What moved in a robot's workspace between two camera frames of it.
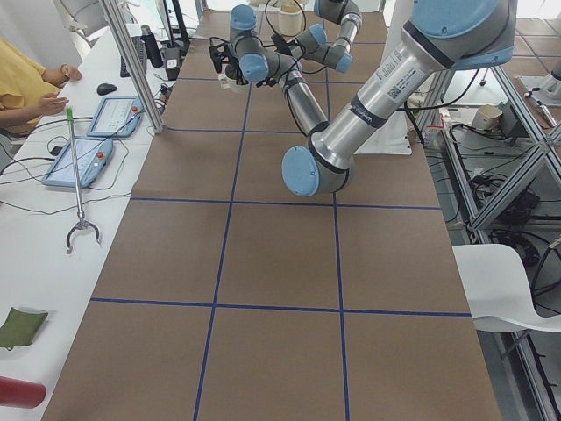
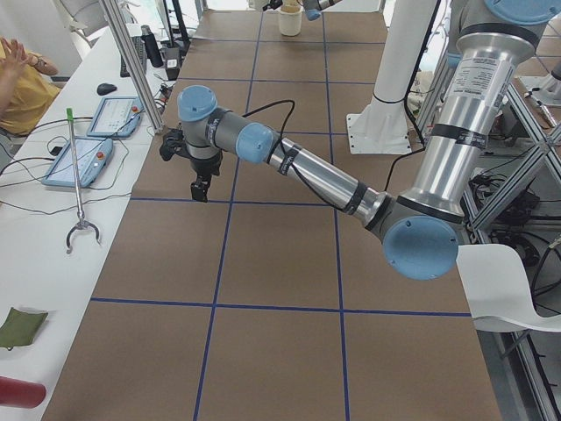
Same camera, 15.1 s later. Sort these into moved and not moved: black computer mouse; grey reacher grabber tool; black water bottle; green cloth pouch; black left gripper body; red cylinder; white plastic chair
Moved: black left gripper body
Not moved: black computer mouse; grey reacher grabber tool; white plastic chair; red cylinder; green cloth pouch; black water bottle
